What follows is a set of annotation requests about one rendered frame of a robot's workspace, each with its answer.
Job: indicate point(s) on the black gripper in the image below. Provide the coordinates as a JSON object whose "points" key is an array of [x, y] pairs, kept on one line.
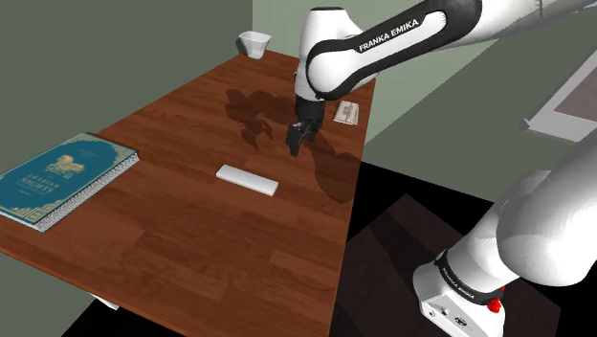
{"points": [[310, 111]]}

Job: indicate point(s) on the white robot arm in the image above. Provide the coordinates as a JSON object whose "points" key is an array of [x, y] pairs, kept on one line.
{"points": [[536, 233]]}

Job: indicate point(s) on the white flat rectangular bar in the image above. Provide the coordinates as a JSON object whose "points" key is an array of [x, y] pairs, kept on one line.
{"points": [[247, 179]]}

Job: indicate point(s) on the white square bowl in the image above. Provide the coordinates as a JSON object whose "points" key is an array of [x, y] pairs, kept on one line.
{"points": [[255, 43]]}

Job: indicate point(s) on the brown wooden table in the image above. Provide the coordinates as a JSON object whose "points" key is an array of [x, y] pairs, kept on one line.
{"points": [[196, 233]]}

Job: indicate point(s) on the dark robot stand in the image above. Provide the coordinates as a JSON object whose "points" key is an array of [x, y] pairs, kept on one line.
{"points": [[391, 261]]}

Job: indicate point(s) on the blue and gold book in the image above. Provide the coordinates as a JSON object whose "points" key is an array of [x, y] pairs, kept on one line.
{"points": [[60, 179]]}

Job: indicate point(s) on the white framed wall picture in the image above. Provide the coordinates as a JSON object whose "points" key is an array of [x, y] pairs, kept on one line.
{"points": [[576, 105]]}

